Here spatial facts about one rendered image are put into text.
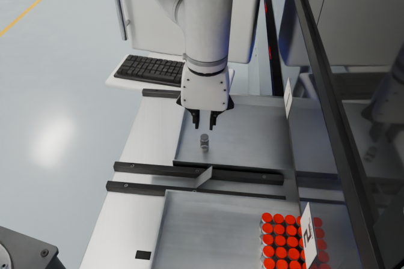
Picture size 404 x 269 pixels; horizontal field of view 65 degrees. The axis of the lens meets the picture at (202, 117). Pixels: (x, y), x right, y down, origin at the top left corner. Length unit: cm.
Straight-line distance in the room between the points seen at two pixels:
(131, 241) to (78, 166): 137
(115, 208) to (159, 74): 57
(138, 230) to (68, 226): 113
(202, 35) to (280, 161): 40
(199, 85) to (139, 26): 69
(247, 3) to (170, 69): 35
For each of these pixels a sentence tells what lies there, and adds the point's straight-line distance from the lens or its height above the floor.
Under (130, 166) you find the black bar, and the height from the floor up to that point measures 90.
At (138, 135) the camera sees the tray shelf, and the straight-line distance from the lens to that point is 87.
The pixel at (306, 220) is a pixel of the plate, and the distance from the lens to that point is 57.
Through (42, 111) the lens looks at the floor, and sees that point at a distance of 249.
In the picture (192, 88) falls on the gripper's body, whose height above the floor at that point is 110.
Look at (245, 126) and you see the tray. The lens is 88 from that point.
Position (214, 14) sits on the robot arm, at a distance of 55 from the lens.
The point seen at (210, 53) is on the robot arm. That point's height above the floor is 119.
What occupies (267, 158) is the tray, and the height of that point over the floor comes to 88.
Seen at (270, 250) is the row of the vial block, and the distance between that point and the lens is 64.
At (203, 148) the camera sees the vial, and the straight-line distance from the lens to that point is 80.
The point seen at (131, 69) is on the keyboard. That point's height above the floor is 83.
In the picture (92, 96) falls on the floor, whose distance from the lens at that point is 249.
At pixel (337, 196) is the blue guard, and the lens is 43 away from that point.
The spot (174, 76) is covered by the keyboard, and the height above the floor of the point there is 83.
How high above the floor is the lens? 150
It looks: 44 degrees down
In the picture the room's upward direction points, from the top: straight up
